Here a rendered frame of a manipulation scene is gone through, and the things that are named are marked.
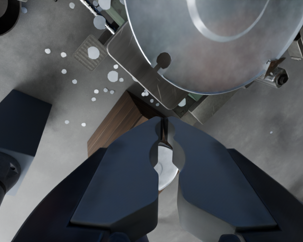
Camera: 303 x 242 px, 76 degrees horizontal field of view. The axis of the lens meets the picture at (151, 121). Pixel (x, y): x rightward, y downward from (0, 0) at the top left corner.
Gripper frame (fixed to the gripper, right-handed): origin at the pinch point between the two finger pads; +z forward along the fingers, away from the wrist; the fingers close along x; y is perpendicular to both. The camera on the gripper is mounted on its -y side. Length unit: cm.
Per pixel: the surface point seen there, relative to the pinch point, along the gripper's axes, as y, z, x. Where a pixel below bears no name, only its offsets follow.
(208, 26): -4.8, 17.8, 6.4
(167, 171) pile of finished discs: 59, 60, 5
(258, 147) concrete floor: 95, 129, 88
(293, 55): 1.6, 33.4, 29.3
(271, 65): 1.3, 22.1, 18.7
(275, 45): -1.8, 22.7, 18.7
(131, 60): -0.9, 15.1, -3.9
